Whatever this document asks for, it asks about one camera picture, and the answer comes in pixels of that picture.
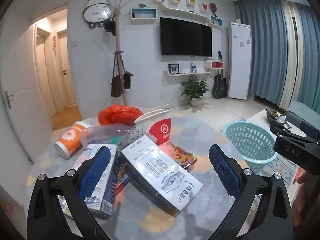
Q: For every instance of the green potted plant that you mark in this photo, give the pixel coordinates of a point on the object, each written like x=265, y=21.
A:
x=196, y=90

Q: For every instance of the black guitar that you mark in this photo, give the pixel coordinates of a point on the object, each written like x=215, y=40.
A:
x=220, y=87

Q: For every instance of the cream curtain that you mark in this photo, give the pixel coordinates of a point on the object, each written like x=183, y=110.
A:
x=291, y=55

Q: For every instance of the white hallway door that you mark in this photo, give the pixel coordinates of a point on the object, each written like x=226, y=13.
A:
x=66, y=75

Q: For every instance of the white milk carton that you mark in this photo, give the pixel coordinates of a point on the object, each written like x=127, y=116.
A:
x=160, y=172

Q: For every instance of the orange paper cup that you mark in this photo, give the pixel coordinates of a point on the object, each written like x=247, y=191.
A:
x=70, y=140

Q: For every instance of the white standing air conditioner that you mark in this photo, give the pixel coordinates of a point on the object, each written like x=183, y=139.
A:
x=238, y=60

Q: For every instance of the brown hanging bag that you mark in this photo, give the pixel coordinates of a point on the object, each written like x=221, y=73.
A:
x=116, y=87

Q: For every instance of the black hanging bag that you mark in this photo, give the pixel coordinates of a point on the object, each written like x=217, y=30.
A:
x=128, y=80

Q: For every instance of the blue wall cube shelf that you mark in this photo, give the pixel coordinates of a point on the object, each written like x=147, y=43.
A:
x=216, y=21

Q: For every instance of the colourful snack packet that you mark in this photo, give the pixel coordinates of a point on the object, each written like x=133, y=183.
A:
x=183, y=157

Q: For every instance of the patterned rug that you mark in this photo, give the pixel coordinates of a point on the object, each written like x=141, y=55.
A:
x=282, y=167

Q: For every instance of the red and white box shelf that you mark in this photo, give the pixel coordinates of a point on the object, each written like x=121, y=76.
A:
x=215, y=65

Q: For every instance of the grey polka-dot packet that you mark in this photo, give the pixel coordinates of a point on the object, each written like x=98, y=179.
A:
x=133, y=135

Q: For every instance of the white curved low shelf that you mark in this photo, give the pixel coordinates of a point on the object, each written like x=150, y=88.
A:
x=185, y=73

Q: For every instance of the dark blue box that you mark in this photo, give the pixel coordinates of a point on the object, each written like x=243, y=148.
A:
x=110, y=192

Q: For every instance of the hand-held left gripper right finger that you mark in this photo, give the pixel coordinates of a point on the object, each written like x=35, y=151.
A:
x=223, y=172

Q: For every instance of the white box shelf blue inside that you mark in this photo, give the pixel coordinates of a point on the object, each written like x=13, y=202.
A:
x=143, y=21

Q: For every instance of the person's right hand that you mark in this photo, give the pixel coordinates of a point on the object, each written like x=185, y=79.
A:
x=303, y=202

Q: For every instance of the dark bowl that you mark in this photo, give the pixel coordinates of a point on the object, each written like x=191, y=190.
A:
x=273, y=117

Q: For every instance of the panda wall clock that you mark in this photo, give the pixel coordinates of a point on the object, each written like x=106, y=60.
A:
x=96, y=12

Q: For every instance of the blue curtain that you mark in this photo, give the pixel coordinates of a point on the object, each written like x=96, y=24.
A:
x=310, y=62
x=265, y=50

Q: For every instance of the red plastic bag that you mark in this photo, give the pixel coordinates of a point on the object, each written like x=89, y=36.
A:
x=115, y=115

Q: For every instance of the turquoise plastic basket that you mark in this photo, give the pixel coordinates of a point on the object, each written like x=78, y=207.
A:
x=250, y=140

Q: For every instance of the blue figurines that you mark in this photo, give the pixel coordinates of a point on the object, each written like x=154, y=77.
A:
x=193, y=68

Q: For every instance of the black picture frame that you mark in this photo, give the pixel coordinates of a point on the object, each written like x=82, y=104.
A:
x=173, y=68

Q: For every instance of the black flat television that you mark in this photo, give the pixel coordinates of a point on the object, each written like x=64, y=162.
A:
x=185, y=36

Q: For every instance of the red hanging ornament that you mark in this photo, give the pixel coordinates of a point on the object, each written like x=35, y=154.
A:
x=54, y=40

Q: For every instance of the black hat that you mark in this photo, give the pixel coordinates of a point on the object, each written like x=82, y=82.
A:
x=110, y=26

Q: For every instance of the clear plastic bottle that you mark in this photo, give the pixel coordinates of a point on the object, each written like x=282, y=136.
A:
x=105, y=131

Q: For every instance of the red and white paper cup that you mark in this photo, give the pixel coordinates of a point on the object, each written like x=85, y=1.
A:
x=160, y=127

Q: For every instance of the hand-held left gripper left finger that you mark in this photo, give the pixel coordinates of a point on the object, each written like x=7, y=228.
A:
x=96, y=172

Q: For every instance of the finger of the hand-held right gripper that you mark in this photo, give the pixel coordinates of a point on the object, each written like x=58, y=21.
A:
x=295, y=152
x=280, y=130

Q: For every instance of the pink coat rack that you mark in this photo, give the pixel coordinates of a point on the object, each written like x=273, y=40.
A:
x=119, y=55

